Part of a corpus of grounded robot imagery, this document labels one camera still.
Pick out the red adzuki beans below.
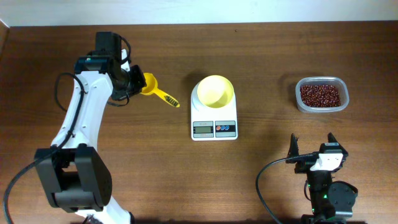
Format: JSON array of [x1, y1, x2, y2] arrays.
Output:
[[300, 85, 341, 108]]

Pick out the clear plastic food container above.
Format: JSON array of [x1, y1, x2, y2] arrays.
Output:
[[295, 77, 349, 113]]

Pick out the white digital kitchen scale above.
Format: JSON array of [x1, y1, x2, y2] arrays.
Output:
[[190, 83, 238, 141]]

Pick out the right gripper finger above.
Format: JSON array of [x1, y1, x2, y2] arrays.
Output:
[[328, 133, 346, 152], [287, 133, 299, 162]]

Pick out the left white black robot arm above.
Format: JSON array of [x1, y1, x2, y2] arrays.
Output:
[[34, 32, 146, 223]]

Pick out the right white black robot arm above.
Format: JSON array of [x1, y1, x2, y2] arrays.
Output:
[[287, 133, 358, 224]]

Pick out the yellow plastic measuring scoop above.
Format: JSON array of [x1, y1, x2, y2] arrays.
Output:
[[141, 73, 180, 108]]

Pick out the pale yellow plastic bowl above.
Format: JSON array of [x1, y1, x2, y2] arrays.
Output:
[[197, 75, 234, 109]]

